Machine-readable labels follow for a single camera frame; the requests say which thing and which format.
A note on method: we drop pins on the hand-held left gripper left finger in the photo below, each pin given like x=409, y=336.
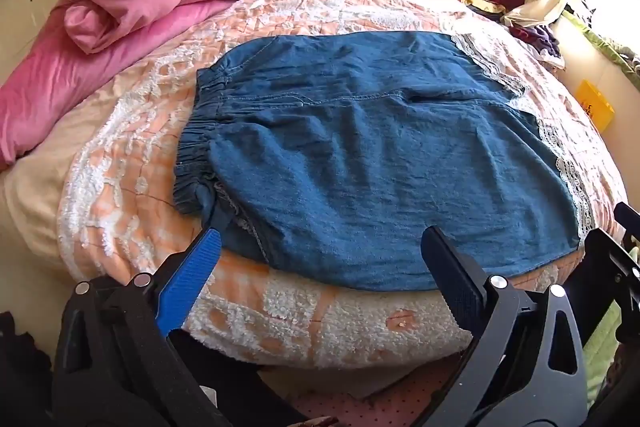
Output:
x=195, y=277

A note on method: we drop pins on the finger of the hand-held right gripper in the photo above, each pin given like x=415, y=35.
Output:
x=629, y=216
x=620, y=267

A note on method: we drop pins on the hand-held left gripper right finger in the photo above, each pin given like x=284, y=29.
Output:
x=450, y=272

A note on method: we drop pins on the yellow bag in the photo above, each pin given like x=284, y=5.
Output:
x=595, y=104

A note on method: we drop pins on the pink dotted mat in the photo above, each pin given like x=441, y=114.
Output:
x=400, y=397

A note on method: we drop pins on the peach white printed blanket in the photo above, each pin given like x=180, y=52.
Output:
x=150, y=132

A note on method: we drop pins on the green sill mat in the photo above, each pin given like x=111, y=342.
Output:
x=600, y=39

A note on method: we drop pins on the cream bed sheet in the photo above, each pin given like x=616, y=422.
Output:
x=30, y=207

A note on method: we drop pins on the purple clothes heap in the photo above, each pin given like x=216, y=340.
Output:
x=540, y=39

